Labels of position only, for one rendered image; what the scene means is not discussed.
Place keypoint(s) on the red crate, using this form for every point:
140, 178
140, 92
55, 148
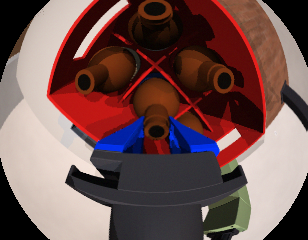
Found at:
101, 114

